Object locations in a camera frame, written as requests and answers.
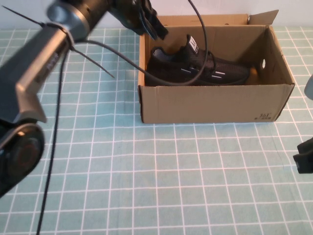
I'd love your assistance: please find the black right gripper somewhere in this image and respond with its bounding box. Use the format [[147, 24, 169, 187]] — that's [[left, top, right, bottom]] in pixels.
[[292, 139, 313, 175]]

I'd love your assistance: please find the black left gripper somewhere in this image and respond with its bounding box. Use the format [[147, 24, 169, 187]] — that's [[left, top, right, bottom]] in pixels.
[[109, 0, 170, 41]]

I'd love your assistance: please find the black knit sneaker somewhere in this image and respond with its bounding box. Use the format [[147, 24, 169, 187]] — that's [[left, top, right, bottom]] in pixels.
[[144, 34, 251, 86]]

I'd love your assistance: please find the brown cardboard shoe box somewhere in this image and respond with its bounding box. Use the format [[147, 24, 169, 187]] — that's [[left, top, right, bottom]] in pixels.
[[137, 9, 295, 124]]

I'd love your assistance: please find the green white checked tablecloth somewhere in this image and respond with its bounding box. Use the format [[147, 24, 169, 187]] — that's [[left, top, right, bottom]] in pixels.
[[0, 25, 313, 235]]

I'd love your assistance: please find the dark left camera cable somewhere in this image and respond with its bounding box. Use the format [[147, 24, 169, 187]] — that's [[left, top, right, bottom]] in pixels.
[[35, 0, 210, 235]]

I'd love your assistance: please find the black cable tie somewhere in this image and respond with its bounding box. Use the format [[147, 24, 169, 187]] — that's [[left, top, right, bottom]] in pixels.
[[62, 26, 115, 79], [1, 5, 49, 29]]

